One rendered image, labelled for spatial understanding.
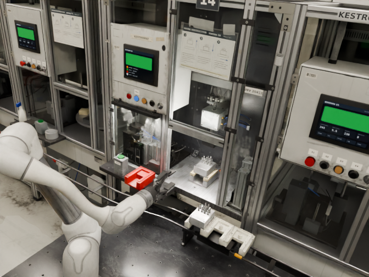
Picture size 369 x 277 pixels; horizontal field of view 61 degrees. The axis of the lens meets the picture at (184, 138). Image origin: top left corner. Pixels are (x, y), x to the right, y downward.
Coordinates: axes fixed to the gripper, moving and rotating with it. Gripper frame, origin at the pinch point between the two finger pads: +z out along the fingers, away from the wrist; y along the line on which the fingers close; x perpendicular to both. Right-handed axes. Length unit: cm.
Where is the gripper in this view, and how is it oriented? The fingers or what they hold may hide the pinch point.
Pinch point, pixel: (171, 178)
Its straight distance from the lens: 169.9
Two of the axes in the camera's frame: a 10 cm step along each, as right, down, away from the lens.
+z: 5.4, -3.4, 7.7
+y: 0.8, -8.9, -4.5
